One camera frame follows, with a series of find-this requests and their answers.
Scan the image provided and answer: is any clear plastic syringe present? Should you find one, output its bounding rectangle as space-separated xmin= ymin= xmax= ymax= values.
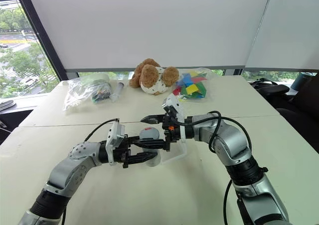
xmin=109 ymin=82 xmax=125 ymax=103

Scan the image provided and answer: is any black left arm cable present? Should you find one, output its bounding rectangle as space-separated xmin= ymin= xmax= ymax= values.
xmin=83 ymin=118 xmax=120 ymax=142

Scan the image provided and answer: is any black backpack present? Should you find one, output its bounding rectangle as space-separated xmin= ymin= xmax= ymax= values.
xmin=250 ymin=77 xmax=290 ymax=101

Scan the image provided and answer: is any brown teddy bear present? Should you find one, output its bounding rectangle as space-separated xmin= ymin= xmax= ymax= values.
xmin=129 ymin=58 xmax=180 ymax=96

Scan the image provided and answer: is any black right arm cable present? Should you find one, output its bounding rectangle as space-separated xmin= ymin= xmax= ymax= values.
xmin=174 ymin=111 xmax=252 ymax=156

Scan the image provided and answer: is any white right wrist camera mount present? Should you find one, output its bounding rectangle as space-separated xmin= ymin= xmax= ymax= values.
xmin=161 ymin=93 xmax=188 ymax=144

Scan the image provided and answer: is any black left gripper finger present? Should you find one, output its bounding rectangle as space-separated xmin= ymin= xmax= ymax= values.
xmin=127 ymin=153 xmax=159 ymax=166
xmin=128 ymin=136 xmax=157 ymax=149

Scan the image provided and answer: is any clear plastic jar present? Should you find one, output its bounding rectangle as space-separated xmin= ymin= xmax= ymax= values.
xmin=139 ymin=145 xmax=161 ymax=167

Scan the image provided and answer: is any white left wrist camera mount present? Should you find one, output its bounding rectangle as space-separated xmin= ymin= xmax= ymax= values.
xmin=106 ymin=121 xmax=127 ymax=166

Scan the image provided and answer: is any black window frame post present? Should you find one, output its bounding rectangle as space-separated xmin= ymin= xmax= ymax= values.
xmin=11 ymin=0 xmax=68 ymax=81

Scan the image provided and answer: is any narrow white roller blind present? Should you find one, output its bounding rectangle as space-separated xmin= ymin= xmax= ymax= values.
xmin=245 ymin=0 xmax=319 ymax=73

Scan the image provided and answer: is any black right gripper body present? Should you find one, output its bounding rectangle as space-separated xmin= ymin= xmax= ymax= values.
xmin=161 ymin=111 xmax=182 ymax=152

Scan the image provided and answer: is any teal bottle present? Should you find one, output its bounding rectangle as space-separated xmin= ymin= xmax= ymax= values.
xmin=290 ymin=71 xmax=313 ymax=96

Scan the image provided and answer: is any black chair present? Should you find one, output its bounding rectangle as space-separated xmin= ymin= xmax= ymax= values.
xmin=273 ymin=72 xmax=319 ymax=154

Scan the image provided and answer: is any wide white roller blind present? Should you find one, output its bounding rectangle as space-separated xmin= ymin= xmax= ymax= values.
xmin=24 ymin=0 xmax=274 ymax=73

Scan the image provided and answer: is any bag of colourful blocks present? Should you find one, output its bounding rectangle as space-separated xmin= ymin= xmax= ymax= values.
xmin=172 ymin=67 xmax=215 ymax=103

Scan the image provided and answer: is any grey flat device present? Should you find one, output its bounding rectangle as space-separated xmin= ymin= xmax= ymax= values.
xmin=0 ymin=99 xmax=16 ymax=111

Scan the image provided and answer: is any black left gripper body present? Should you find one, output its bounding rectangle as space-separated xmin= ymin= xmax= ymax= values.
xmin=113 ymin=134 xmax=133 ymax=170

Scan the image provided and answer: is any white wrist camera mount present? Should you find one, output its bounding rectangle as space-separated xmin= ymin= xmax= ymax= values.
xmin=106 ymin=121 xmax=127 ymax=166
xmin=161 ymin=93 xmax=188 ymax=144

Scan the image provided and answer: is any clear plastic box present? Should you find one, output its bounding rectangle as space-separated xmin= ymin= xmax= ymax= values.
xmin=159 ymin=132 xmax=188 ymax=165

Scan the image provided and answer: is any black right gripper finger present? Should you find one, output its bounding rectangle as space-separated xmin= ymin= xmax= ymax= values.
xmin=149 ymin=140 xmax=171 ymax=152
xmin=140 ymin=114 xmax=164 ymax=125

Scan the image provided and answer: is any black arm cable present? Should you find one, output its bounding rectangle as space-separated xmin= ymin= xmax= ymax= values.
xmin=174 ymin=111 xmax=252 ymax=156
xmin=83 ymin=118 xmax=120 ymax=142

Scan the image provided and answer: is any plastic bag of small items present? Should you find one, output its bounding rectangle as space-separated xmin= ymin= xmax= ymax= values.
xmin=63 ymin=73 xmax=113 ymax=112

